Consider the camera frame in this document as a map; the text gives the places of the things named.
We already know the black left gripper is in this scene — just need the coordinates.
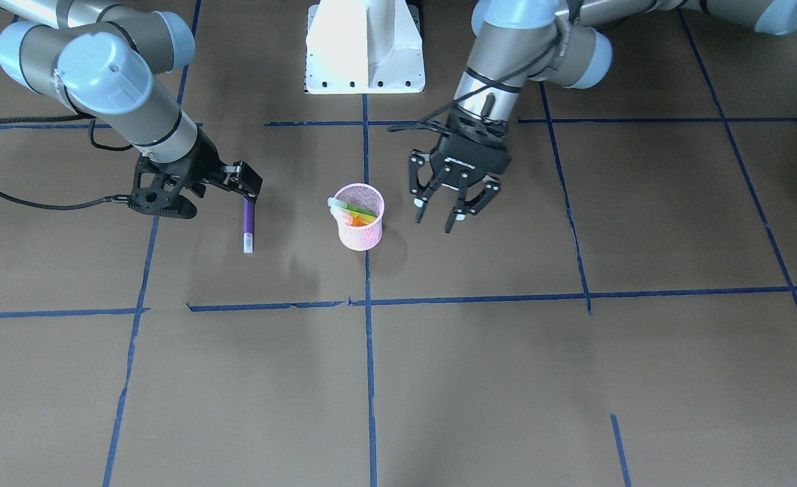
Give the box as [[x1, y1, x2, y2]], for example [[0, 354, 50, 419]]
[[409, 135, 511, 233]]

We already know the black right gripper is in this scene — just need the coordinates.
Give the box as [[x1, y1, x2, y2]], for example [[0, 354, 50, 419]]
[[162, 130, 263, 204]]

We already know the purple marker pen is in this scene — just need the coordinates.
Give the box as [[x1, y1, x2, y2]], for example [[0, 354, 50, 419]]
[[243, 198, 256, 254]]

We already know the green highlighter pen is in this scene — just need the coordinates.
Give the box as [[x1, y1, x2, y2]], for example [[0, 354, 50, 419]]
[[327, 198, 376, 218]]

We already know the orange marker pen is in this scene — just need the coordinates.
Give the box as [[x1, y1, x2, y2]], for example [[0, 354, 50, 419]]
[[352, 214, 376, 227]]

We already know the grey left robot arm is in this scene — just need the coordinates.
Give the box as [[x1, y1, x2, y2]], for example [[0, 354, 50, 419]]
[[408, 1, 797, 233]]

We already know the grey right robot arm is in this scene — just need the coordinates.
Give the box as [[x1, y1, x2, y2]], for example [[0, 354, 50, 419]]
[[0, 1, 263, 219]]

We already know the pink mesh pen holder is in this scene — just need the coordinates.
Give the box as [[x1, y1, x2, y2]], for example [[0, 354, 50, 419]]
[[333, 184, 385, 252]]

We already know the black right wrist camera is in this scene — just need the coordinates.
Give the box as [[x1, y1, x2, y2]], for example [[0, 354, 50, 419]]
[[127, 155, 206, 219]]

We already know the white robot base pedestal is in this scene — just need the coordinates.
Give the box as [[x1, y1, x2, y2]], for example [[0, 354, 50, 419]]
[[304, 1, 426, 95]]

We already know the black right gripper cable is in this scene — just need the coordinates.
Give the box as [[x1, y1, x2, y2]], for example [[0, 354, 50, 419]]
[[0, 115, 135, 211]]

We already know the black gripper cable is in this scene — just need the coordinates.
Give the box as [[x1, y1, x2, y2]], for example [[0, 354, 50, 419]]
[[0, 115, 135, 211], [388, 0, 585, 133]]

